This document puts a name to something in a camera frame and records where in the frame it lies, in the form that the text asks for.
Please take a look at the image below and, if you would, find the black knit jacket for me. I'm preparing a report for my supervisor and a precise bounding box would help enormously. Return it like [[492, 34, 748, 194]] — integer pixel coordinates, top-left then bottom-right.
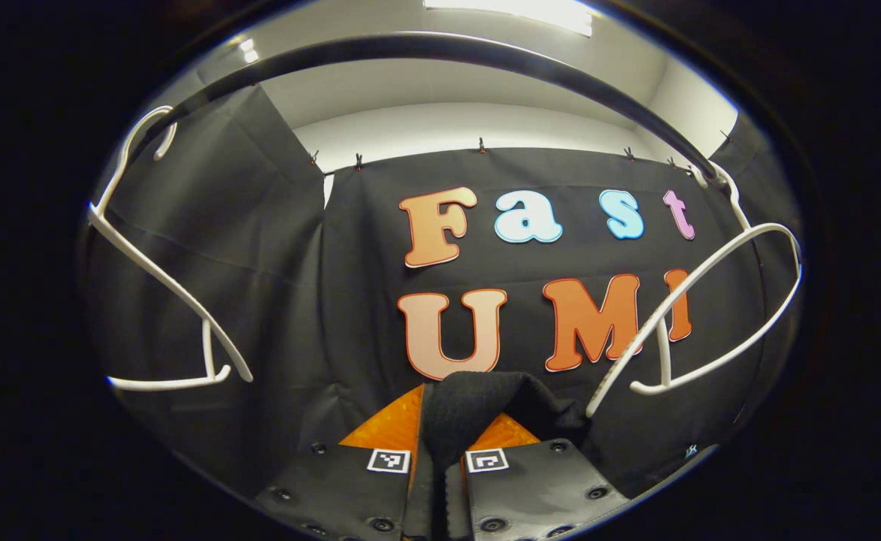
[[418, 370, 592, 540]]

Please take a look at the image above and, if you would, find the white clothes hanger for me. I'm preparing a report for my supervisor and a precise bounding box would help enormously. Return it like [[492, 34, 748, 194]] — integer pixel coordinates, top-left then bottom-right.
[[586, 162, 804, 418], [87, 105, 255, 393]]

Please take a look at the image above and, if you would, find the long ceiling light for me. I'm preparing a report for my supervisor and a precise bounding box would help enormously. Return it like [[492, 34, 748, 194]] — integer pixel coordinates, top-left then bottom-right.
[[423, 0, 593, 37]]

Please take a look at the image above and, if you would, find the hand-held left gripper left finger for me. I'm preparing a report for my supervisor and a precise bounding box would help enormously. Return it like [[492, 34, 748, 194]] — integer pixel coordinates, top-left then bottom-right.
[[253, 385, 430, 540]]

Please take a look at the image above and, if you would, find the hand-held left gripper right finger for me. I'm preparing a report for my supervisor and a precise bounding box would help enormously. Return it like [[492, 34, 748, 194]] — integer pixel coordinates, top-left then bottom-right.
[[462, 412, 631, 540]]

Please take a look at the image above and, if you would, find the black backdrop cloth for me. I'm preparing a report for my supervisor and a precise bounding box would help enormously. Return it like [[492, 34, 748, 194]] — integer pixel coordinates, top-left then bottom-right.
[[83, 83, 798, 497]]

